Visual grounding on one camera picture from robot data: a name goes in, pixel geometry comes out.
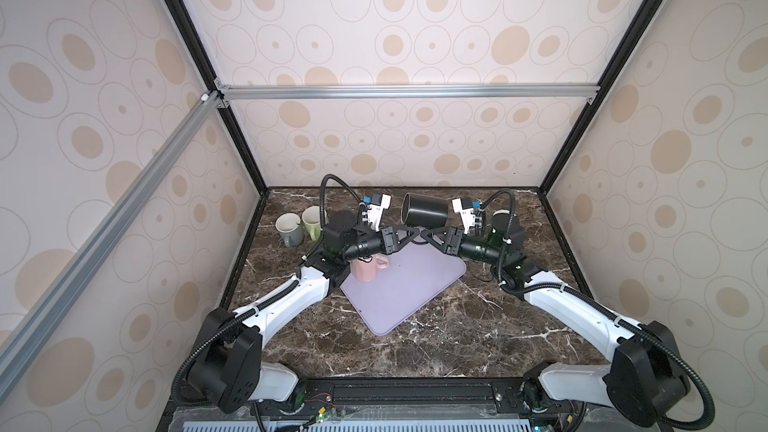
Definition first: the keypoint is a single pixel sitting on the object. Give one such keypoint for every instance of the pink faceted mug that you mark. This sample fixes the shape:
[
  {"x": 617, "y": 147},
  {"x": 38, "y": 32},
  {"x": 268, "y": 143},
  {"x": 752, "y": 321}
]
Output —
[{"x": 367, "y": 270}]

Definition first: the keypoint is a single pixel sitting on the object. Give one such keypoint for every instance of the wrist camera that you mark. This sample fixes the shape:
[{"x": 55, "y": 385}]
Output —
[
  {"x": 371, "y": 210},
  {"x": 471, "y": 215}
]

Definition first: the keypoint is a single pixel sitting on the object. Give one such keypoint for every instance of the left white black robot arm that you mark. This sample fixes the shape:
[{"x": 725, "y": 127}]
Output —
[{"x": 225, "y": 366}]

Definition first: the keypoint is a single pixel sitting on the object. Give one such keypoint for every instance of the light green mug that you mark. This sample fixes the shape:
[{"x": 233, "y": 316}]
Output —
[{"x": 311, "y": 221}]

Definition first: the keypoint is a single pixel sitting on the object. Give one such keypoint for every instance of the left diagonal aluminium rail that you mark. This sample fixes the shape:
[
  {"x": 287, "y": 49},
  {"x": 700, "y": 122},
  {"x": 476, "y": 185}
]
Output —
[{"x": 42, "y": 321}]

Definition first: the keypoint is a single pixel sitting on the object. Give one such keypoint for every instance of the black mug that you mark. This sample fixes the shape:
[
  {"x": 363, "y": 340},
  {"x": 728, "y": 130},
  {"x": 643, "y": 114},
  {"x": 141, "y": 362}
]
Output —
[{"x": 424, "y": 211}]

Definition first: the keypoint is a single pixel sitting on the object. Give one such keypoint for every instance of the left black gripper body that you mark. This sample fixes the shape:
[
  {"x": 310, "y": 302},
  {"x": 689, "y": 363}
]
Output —
[{"x": 385, "y": 240}]

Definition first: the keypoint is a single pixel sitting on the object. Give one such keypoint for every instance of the right black frame post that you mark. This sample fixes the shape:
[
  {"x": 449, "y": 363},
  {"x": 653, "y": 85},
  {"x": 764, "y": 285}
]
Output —
[{"x": 637, "y": 28}]

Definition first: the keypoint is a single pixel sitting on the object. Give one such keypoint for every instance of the black frame post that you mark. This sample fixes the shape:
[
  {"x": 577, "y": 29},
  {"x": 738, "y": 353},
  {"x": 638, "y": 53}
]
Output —
[
  {"x": 195, "y": 47},
  {"x": 637, "y": 28}
]

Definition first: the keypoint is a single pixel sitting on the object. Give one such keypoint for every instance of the horizontal aluminium rail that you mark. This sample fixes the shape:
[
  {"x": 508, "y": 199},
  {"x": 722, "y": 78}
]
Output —
[{"x": 428, "y": 91}]

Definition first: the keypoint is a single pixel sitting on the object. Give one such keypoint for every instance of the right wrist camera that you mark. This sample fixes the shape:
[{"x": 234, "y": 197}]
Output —
[{"x": 471, "y": 215}]

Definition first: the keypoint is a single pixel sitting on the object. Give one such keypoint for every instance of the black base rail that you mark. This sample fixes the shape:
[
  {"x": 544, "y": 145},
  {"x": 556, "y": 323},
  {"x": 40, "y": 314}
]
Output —
[{"x": 406, "y": 404}]

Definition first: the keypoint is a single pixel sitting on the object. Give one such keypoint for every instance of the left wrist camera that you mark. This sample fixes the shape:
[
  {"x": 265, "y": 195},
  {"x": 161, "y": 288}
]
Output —
[{"x": 371, "y": 210}]

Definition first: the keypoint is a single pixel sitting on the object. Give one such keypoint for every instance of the dark green mug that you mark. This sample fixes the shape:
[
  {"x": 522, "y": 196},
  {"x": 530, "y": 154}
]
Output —
[{"x": 504, "y": 227}]

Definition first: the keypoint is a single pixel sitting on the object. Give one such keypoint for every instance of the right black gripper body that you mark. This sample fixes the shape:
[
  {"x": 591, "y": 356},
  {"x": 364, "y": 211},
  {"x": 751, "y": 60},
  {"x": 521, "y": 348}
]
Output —
[{"x": 455, "y": 246}]

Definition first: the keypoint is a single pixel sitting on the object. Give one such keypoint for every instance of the left black frame post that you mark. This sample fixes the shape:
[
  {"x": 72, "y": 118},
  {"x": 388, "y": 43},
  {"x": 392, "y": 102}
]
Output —
[{"x": 195, "y": 47}]

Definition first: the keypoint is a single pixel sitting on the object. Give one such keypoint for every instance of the lavender plastic tray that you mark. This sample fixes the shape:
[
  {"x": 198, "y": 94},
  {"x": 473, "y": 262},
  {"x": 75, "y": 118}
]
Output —
[{"x": 416, "y": 275}]

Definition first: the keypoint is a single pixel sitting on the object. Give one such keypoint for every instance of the grey mug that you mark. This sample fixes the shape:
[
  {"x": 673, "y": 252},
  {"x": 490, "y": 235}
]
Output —
[{"x": 290, "y": 229}]

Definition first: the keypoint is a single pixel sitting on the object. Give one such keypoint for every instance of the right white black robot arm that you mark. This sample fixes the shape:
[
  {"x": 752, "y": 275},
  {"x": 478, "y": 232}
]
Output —
[{"x": 646, "y": 380}]

